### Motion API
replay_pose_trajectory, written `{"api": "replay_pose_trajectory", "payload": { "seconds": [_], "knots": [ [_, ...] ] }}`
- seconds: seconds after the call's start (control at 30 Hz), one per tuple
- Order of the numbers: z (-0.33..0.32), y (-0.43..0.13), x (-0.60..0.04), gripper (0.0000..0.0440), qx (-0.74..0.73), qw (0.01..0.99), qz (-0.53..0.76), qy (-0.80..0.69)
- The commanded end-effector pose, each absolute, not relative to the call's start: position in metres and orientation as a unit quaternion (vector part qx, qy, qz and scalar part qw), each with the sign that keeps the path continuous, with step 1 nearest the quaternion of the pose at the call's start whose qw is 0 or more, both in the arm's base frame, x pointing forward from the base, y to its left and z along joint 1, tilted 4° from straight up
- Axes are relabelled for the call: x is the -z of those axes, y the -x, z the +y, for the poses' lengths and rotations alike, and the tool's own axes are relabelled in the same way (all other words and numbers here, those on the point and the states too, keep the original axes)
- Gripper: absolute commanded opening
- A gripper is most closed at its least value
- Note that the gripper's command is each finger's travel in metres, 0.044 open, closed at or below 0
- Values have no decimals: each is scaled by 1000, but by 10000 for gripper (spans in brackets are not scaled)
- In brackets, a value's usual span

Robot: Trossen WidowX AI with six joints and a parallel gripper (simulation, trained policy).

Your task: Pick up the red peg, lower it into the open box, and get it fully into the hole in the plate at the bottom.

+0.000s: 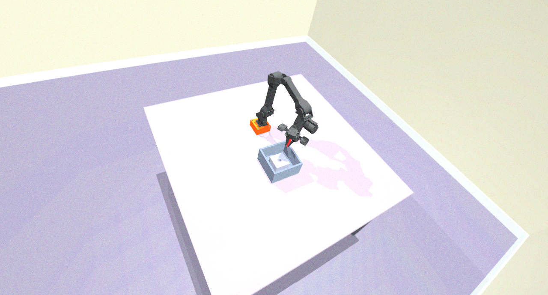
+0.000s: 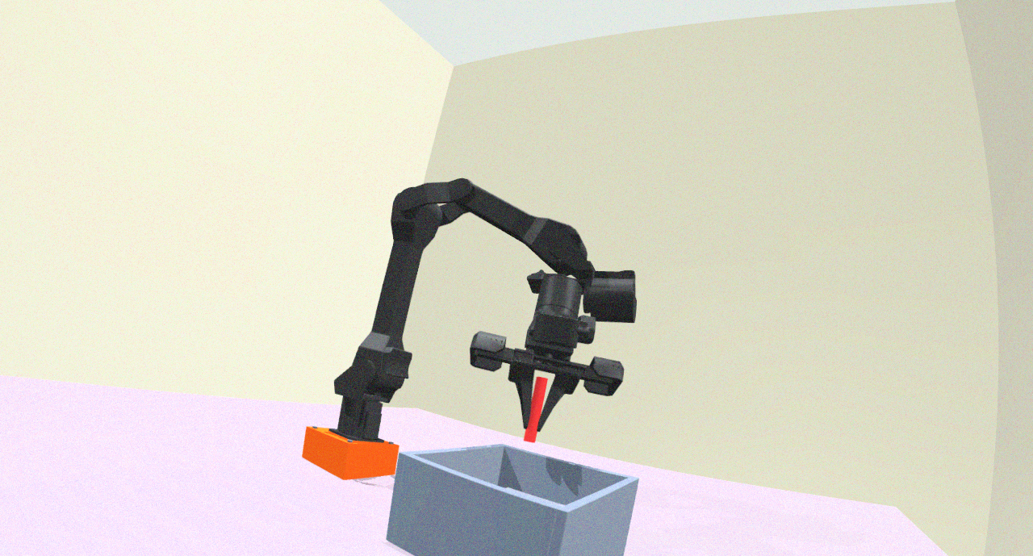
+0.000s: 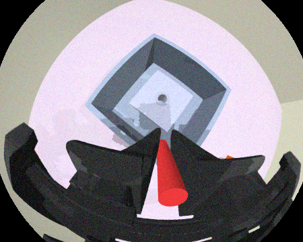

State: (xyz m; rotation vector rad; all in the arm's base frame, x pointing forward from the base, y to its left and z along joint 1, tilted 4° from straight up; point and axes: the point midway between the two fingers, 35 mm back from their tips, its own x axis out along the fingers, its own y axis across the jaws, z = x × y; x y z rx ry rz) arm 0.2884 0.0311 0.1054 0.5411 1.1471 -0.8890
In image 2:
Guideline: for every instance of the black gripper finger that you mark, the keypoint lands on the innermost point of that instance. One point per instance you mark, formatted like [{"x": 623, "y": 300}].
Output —
[
  {"x": 564, "y": 383},
  {"x": 522, "y": 374}
]

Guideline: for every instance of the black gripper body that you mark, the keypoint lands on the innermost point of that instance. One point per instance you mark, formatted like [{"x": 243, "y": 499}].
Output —
[{"x": 602, "y": 377}]

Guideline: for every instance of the red peg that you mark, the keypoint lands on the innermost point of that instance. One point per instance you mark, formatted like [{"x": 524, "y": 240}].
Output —
[{"x": 536, "y": 409}]

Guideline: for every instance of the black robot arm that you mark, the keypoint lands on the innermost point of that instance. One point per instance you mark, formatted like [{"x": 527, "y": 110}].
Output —
[{"x": 380, "y": 365}]

